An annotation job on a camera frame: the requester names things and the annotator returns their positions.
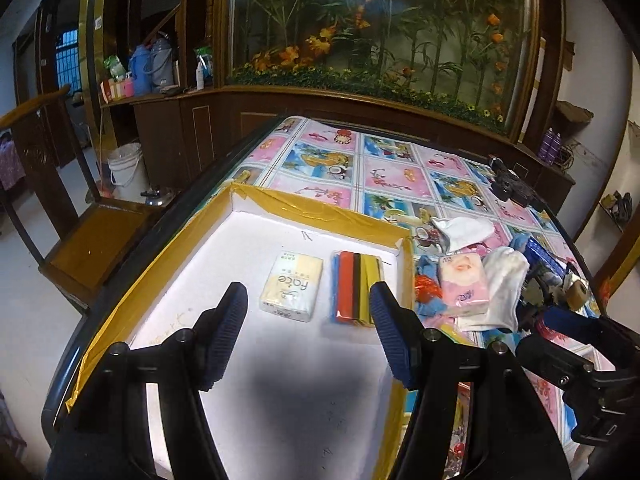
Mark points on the white folded cloth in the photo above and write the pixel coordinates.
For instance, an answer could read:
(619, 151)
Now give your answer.
(462, 232)

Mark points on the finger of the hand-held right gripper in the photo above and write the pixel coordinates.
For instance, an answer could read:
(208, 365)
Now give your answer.
(570, 325)
(550, 360)

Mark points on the pink tissue pack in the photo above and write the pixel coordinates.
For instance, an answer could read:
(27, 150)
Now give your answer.
(462, 282)

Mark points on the orange red wrapper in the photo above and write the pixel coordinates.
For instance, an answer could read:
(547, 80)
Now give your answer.
(429, 289)

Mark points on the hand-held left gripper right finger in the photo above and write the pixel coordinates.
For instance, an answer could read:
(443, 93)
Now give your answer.
(387, 330)

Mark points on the grey thermos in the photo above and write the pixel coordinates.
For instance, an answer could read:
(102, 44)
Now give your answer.
(162, 62)

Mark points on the blue thermos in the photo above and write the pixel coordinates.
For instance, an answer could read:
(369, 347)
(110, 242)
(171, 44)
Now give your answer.
(140, 70)

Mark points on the brown cardboard piece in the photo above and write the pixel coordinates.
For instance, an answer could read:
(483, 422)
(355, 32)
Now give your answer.
(575, 111)

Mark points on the green packet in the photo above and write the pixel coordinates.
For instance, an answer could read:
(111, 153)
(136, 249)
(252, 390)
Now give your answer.
(115, 67)

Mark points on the wooden display cabinet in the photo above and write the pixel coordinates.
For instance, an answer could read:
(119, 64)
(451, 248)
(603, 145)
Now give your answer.
(200, 130)

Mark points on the blue sponge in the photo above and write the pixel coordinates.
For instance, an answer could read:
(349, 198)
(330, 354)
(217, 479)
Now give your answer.
(520, 243)

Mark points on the printed tablecloth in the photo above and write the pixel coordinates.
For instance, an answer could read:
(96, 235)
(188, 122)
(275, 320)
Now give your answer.
(390, 170)

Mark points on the white bucket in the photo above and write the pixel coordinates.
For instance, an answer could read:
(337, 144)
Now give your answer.
(127, 172)

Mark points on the black device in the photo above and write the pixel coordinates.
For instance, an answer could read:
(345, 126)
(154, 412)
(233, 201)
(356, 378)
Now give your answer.
(515, 185)

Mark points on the green white bag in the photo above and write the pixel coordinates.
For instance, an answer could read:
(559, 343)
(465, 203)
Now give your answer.
(206, 57)

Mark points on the blue cloth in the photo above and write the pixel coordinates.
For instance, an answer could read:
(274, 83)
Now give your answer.
(427, 310)

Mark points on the pink striped box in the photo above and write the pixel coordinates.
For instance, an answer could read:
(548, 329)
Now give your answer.
(116, 91)

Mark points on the white bottle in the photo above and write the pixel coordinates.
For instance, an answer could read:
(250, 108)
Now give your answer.
(200, 75)

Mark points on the purple bottle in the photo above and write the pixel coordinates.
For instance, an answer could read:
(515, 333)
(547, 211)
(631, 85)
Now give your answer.
(544, 146)
(556, 148)

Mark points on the white tray with yellow tape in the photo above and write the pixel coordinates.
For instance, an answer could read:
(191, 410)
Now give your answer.
(240, 240)

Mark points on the metal kettle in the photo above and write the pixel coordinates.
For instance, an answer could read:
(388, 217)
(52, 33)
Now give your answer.
(159, 198)

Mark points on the wooden chair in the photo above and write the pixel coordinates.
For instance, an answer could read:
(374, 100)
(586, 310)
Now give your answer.
(95, 240)

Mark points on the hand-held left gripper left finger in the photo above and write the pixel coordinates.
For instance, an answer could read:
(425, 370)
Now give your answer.
(227, 330)

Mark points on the white towel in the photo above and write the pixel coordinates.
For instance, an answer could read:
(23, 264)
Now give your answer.
(505, 280)

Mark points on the beige tape roll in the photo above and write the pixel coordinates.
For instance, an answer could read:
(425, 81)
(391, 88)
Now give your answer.
(579, 296)

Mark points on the artificial flower display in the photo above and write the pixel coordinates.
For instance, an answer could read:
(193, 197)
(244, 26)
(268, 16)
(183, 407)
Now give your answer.
(380, 25)

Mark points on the dark small gadget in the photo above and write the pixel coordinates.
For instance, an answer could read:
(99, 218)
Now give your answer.
(540, 295)

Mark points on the coloured modelling clay pack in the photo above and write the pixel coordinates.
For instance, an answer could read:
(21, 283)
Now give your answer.
(352, 285)

